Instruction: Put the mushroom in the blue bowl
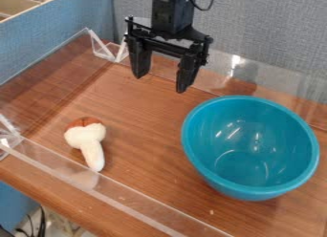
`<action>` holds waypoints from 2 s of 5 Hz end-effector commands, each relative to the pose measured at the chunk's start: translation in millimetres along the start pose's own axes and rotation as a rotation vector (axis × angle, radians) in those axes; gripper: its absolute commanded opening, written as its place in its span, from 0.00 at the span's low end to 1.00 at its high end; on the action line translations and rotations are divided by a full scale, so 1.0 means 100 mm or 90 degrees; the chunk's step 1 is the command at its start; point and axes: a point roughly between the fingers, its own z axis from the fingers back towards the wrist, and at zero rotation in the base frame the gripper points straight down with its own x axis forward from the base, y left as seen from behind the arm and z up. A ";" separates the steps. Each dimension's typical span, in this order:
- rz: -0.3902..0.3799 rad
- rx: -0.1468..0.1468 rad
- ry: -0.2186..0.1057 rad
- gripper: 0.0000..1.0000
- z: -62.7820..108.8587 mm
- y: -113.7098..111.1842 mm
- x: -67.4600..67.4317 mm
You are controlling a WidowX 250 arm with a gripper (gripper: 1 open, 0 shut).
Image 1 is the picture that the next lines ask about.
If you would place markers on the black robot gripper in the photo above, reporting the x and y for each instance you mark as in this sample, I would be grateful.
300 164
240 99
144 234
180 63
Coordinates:
188 44

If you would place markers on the blue plastic bowl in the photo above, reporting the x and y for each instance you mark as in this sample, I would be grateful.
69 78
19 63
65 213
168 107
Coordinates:
251 147

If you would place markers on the clear acrylic back barrier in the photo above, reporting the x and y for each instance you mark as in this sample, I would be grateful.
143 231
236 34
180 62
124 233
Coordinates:
232 75

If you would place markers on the white brown plush mushroom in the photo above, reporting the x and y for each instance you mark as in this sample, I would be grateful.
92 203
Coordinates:
84 134

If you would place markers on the wooden shelf box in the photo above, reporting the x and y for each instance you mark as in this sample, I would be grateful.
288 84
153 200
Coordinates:
12 8

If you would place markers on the clear acrylic front barrier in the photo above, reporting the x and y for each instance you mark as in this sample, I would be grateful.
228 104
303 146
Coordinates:
105 206

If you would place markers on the clear acrylic corner bracket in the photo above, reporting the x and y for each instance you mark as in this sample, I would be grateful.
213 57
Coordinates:
109 51

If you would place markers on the clear acrylic barrier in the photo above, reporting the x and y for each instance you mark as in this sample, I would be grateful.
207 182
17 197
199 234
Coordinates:
232 75
105 206

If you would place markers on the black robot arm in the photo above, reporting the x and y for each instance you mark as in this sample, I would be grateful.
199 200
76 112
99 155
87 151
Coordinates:
172 16

